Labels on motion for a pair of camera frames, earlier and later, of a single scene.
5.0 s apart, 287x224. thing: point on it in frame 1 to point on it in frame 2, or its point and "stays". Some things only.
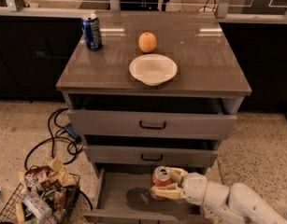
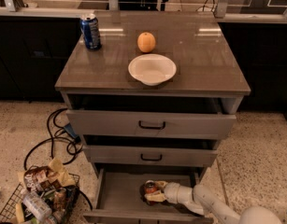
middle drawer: [152, 155] stays
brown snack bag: [46, 177] stays
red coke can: [162, 175] to [150, 189]
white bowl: [153, 69] stays
